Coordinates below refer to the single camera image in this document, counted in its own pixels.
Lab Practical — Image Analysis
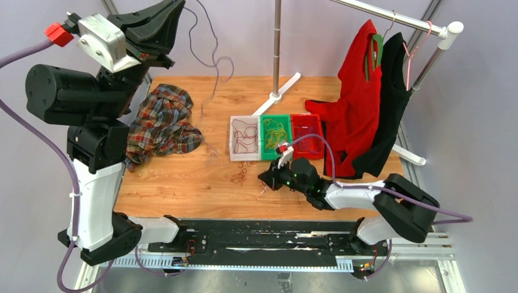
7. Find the green plastic bin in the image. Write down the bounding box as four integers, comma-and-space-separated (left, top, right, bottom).
260, 114, 293, 161

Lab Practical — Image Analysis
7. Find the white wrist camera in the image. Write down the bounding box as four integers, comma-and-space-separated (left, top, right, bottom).
77, 13, 140, 73
275, 142, 294, 169

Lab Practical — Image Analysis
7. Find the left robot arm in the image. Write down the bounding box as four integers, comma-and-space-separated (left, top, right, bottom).
25, 1, 187, 266

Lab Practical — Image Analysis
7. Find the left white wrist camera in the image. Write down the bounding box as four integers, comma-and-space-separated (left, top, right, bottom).
77, 13, 140, 73

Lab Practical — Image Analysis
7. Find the purple wire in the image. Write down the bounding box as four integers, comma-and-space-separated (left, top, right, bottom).
182, 0, 236, 159

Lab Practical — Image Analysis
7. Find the purple cable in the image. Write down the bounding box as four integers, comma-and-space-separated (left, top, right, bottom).
275, 134, 473, 281
0, 23, 187, 293

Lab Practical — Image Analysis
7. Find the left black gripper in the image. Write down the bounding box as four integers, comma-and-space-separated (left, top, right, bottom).
95, 0, 183, 119

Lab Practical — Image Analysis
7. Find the aluminium frame rail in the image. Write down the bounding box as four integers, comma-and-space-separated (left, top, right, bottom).
100, 0, 153, 90

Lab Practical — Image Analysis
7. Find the green hanger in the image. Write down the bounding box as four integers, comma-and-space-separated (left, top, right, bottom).
364, 34, 384, 81

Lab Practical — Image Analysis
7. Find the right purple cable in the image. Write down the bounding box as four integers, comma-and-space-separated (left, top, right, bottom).
275, 134, 473, 281

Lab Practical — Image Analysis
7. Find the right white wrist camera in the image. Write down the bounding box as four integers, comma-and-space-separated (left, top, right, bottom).
275, 142, 294, 169

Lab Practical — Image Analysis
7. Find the pink hanger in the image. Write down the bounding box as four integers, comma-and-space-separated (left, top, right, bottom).
403, 20, 433, 92

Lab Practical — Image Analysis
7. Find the red shirt on hanger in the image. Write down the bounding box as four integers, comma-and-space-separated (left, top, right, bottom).
304, 20, 382, 179

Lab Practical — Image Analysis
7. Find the black shirt on hanger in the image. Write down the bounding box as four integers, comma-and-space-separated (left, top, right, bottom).
352, 32, 411, 179

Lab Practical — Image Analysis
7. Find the yellow wire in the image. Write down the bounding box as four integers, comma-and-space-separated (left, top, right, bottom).
262, 116, 290, 150

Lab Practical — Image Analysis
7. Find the red plastic bin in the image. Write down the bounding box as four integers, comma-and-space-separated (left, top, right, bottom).
290, 113, 327, 161

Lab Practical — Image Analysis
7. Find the metal clothes rack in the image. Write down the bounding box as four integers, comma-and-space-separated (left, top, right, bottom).
252, 0, 465, 167

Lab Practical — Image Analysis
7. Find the red wire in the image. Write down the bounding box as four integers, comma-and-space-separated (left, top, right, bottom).
231, 119, 260, 156

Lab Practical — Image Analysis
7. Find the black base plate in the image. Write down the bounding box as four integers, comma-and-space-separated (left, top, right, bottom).
146, 219, 388, 267

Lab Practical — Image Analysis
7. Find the plaid flannel shirt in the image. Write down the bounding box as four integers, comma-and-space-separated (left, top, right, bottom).
125, 84, 204, 172

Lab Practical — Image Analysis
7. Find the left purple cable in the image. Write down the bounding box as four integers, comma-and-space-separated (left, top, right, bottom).
0, 23, 187, 293

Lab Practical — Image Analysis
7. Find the coloured wire bundle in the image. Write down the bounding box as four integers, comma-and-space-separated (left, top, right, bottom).
230, 161, 268, 195

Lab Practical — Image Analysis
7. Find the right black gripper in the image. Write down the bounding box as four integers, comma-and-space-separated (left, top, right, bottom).
258, 156, 309, 195

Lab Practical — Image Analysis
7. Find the white plastic bin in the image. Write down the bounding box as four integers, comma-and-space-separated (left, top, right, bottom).
228, 115, 261, 162

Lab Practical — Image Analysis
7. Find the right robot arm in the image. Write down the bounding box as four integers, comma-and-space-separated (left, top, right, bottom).
258, 158, 440, 255

